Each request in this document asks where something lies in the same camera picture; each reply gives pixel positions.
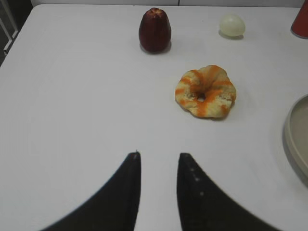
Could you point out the beige round plate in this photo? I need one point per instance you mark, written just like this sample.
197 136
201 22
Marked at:
295 138

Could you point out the red soda can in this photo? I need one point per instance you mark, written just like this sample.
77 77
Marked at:
300 25

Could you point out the orange striped bagel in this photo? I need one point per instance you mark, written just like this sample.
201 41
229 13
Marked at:
206 92

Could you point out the white egg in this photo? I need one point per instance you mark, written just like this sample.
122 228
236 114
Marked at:
232 25

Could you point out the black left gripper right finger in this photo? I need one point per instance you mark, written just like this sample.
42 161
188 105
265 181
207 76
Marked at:
203 206

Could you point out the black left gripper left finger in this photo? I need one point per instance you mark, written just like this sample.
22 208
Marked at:
114 207

